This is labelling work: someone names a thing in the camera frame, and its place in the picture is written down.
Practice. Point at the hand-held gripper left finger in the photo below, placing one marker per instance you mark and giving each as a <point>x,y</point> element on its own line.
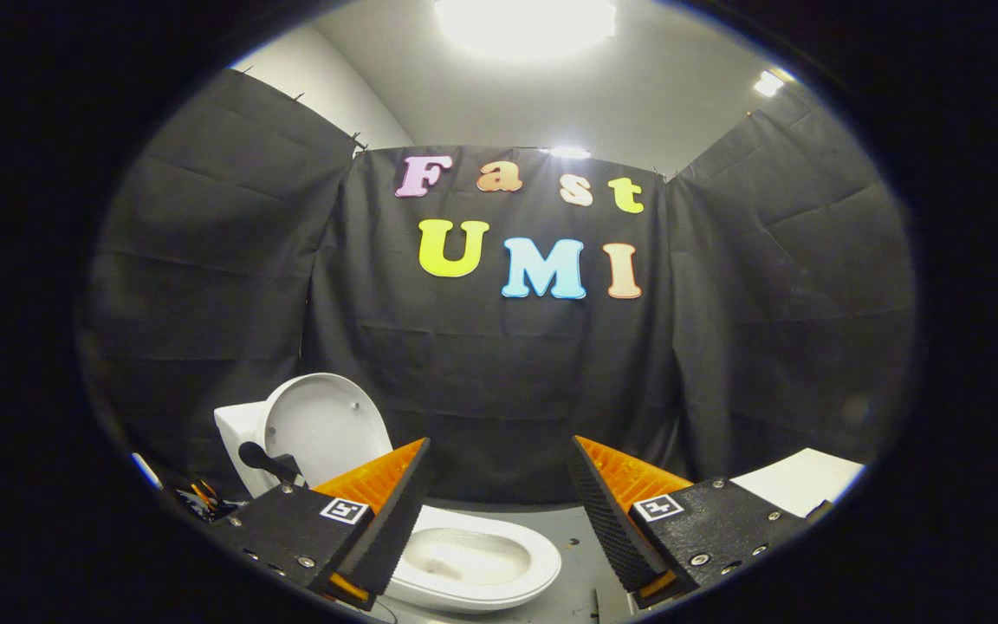
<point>391,520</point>

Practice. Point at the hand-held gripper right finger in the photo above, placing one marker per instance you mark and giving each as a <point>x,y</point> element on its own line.
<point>607,520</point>

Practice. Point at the white toilet lid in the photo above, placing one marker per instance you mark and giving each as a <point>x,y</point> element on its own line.
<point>326,425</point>

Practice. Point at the white toilet seat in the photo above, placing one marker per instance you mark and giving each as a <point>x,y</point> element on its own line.
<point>482,517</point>

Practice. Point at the white ceramic toilet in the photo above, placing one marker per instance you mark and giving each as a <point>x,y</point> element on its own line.
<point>235,433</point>

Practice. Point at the black backdrop cloth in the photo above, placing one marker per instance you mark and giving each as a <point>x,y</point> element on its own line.
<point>508,390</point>

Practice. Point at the white drawer cabinet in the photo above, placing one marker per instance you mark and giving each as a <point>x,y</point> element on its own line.
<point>802,481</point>

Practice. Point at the white pen-shaped object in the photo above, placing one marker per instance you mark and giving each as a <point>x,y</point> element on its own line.
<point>146,471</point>

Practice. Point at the ceiling light panel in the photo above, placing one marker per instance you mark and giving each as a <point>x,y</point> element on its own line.
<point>567,152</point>
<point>525,22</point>

